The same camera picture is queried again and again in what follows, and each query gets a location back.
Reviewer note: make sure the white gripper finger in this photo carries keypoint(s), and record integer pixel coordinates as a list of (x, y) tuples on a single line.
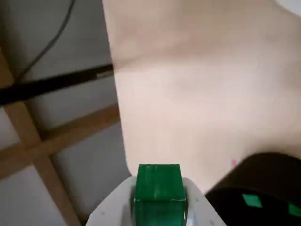
[(113, 204), (202, 212)]

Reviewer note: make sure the green cube block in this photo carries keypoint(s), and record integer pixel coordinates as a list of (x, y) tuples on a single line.
[(160, 186), (252, 200), (295, 209)]

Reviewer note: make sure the small pink sticker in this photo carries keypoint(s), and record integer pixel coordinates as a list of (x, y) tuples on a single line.
[(234, 162)]

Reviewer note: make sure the black cup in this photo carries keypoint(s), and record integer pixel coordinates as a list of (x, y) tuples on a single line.
[(258, 174)]

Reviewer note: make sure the black stand bar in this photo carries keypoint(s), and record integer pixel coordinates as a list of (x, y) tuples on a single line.
[(47, 81)]

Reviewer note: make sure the wooden frame partition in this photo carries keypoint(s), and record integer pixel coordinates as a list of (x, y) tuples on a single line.
[(42, 146)]

